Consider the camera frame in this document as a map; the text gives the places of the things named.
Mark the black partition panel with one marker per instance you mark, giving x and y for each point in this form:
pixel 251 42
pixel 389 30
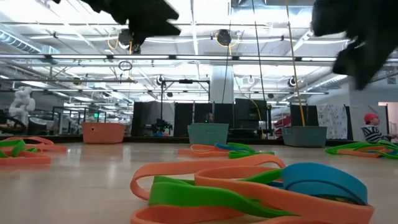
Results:
pixel 224 112
pixel 143 118
pixel 311 115
pixel 248 112
pixel 183 118

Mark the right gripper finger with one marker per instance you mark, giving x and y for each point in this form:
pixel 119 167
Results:
pixel 332 18
pixel 363 65

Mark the teal plastic basket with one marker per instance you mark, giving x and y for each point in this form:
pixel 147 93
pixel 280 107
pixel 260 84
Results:
pixel 208 135

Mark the white robot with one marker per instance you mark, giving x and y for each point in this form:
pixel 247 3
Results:
pixel 21 105

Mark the orange plastic basket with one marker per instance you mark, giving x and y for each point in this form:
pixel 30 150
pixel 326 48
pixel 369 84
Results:
pixel 104 133

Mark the red storage rack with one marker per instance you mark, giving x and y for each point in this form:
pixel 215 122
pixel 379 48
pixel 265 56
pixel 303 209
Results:
pixel 283 124

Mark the black robot station frame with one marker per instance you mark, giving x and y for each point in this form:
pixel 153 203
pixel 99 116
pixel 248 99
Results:
pixel 161 127

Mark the white patterned cloth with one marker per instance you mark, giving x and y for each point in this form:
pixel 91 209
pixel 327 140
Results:
pixel 332 121

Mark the blue-grey plastic basket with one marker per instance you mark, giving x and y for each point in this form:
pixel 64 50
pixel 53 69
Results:
pixel 304 137

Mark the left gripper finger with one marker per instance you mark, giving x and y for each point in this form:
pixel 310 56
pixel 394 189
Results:
pixel 146 29
pixel 149 11

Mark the white pillar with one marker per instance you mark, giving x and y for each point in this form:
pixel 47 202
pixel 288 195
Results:
pixel 222 87

